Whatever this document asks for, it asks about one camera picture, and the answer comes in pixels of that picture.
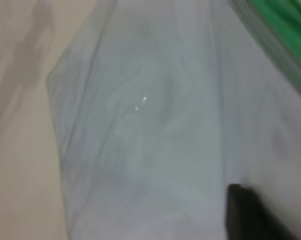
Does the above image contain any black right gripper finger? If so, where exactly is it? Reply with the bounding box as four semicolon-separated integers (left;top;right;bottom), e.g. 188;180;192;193
225;183;300;240

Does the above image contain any clear plastic green-zipper bag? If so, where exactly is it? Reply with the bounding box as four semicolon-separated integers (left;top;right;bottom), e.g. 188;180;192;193
45;0;301;240

